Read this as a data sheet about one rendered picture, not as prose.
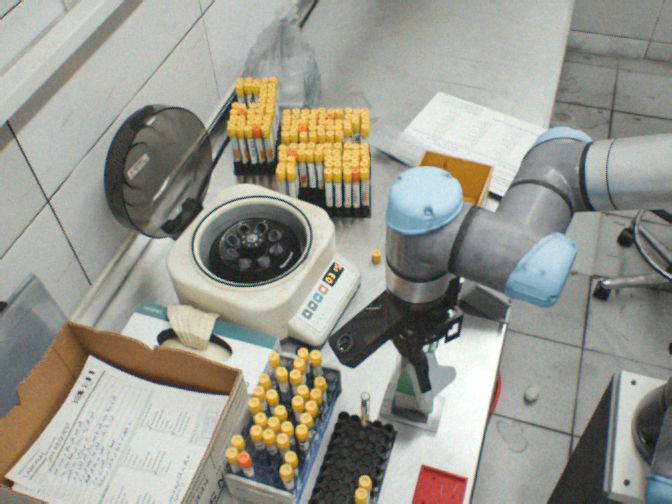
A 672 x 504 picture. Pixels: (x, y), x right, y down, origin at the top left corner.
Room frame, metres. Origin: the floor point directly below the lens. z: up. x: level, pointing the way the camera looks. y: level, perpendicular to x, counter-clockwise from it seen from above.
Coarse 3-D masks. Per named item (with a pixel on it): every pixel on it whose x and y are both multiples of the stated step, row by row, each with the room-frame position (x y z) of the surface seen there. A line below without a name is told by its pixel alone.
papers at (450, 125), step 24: (432, 120) 1.16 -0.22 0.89; (456, 120) 1.15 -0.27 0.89; (480, 120) 1.15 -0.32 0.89; (504, 120) 1.14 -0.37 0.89; (432, 144) 1.08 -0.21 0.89; (456, 144) 1.08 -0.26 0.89; (480, 144) 1.07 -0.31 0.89; (504, 144) 1.07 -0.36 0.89; (528, 144) 1.06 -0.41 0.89; (504, 168) 1.00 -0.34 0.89; (504, 192) 0.93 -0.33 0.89
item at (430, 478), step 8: (424, 472) 0.39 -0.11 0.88; (432, 472) 0.39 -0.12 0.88; (440, 472) 0.39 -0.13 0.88; (448, 472) 0.39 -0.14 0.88; (424, 480) 0.38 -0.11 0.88; (432, 480) 0.38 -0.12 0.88; (440, 480) 0.38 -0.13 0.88; (448, 480) 0.38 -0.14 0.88; (456, 480) 0.38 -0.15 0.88; (464, 480) 0.38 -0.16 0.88; (416, 488) 0.37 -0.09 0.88; (424, 488) 0.37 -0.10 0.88; (432, 488) 0.37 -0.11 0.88; (440, 488) 0.37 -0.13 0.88; (448, 488) 0.37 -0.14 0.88; (456, 488) 0.37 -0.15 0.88; (464, 488) 0.37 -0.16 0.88; (416, 496) 0.36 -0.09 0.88; (424, 496) 0.36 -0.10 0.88; (432, 496) 0.36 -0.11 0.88; (440, 496) 0.36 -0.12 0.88; (448, 496) 0.36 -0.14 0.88; (456, 496) 0.36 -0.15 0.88; (464, 496) 0.35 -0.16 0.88
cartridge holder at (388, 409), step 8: (392, 384) 0.53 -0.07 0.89; (392, 392) 0.52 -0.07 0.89; (384, 400) 0.51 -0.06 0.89; (392, 400) 0.51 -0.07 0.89; (440, 400) 0.50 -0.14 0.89; (384, 408) 0.49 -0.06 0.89; (392, 408) 0.48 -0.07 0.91; (400, 408) 0.48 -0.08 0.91; (440, 408) 0.49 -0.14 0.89; (384, 416) 0.48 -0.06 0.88; (392, 416) 0.48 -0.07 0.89; (400, 416) 0.48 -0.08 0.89; (408, 416) 0.47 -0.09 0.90; (416, 416) 0.47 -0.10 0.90; (424, 416) 0.46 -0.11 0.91; (432, 416) 0.47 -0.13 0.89; (440, 416) 0.47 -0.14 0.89; (416, 424) 0.47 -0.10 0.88; (424, 424) 0.46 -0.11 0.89; (432, 424) 0.46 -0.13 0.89
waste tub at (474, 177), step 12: (432, 156) 0.96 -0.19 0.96; (444, 156) 0.95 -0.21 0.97; (444, 168) 0.95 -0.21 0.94; (456, 168) 0.94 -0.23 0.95; (468, 168) 0.93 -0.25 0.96; (480, 168) 0.92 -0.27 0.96; (492, 168) 0.91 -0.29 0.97; (468, 180) 0.93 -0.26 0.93; (480, 180) 0.92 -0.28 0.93; (468, 192) 0.93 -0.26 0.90; (480, 192) 0.92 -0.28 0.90; (480, 204) 0.82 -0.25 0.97
